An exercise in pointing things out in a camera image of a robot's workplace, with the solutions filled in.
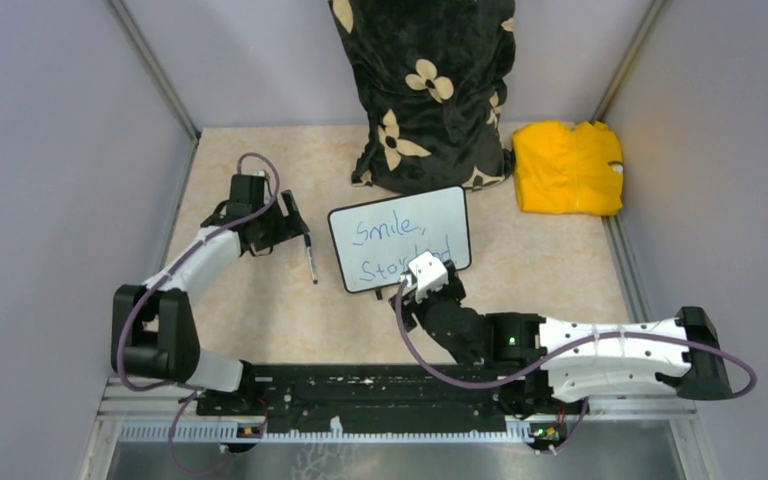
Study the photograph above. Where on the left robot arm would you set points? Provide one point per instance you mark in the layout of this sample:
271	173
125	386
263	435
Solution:
154	333

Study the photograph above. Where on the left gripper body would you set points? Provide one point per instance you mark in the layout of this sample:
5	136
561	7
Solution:
277	227

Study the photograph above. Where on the white marker pen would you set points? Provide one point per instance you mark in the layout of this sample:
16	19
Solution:
312	267

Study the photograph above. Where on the small whiteboard black frame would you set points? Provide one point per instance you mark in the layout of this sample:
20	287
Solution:
375	241

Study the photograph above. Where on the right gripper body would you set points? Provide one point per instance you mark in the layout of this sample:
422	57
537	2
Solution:
454	290

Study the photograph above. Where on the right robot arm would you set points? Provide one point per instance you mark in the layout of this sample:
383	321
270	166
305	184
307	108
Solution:
570	361

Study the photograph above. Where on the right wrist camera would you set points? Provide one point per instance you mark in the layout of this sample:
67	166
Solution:
424	275

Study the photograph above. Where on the aluminium rail frame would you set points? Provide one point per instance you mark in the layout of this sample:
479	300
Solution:
135	436

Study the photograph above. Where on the black floral blanket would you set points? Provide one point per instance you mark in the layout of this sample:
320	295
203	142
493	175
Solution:
430	76

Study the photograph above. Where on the folded yellow garment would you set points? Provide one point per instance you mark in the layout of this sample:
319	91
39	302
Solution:
562	169

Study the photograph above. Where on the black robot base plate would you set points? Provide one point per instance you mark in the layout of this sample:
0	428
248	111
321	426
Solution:
394	404

